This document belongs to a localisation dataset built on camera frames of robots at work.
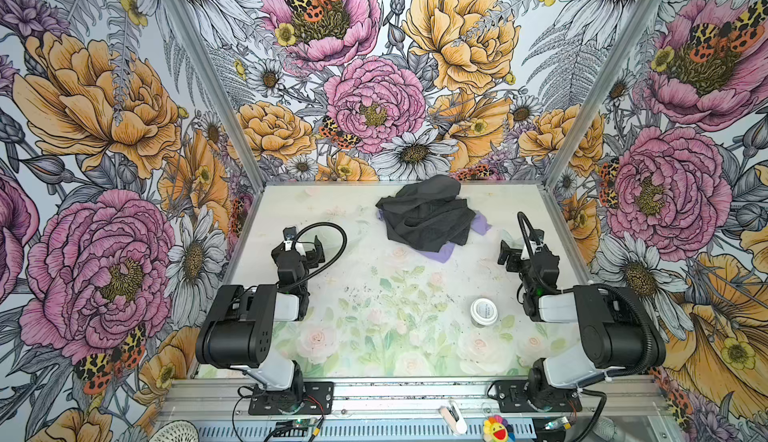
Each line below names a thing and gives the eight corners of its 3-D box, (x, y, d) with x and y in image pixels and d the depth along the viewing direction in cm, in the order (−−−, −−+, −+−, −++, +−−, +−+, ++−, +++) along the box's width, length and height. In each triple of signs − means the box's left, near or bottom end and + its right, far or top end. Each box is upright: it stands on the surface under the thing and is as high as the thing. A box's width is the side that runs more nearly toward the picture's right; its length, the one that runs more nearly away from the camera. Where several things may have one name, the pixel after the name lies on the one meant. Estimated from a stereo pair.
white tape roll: (468, 331, 87) (473, 321, 81) (465, 309, 91) (469, 298, 85) (493, 331, 87) (500, 321, 81) (488, 309, 91) (495, 298, 85)
